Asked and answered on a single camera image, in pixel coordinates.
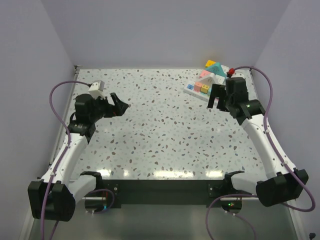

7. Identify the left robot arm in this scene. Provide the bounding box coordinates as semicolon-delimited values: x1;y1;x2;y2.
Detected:
27;92;129;222

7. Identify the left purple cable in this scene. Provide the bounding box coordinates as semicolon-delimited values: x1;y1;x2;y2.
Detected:
39;81;92;240

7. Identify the teal triangular socket adapter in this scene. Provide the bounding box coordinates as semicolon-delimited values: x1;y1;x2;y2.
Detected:
205;62;227;77

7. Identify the salmon pink plug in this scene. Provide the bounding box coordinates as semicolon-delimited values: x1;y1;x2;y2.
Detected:
193;82;203;92

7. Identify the yellow plug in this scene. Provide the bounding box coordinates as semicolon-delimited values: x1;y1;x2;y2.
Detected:
200;84;210;95

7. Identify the right wrist camera red knob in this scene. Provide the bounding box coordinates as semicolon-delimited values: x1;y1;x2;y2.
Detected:
226;68;235;78

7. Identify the purple cable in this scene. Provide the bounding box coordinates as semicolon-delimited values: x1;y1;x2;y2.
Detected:
39;81;92;240
205;65;316;240

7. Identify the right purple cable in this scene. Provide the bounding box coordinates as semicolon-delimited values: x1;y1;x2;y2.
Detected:
205;65;316;240

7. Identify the white triangular socket adapter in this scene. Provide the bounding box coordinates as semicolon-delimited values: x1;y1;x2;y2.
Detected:
196;72;219;87

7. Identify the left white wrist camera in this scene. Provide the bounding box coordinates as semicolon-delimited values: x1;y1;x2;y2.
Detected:
88;80;105;99

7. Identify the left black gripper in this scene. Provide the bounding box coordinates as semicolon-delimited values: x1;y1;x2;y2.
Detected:
89;92;128;122

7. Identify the white power strip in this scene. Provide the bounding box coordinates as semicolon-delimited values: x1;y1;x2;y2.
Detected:
183;81;213;102

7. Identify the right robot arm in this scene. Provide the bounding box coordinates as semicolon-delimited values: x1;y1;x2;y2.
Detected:
208;77;309;207

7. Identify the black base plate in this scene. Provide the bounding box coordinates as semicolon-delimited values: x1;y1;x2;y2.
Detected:
103;179;245;209

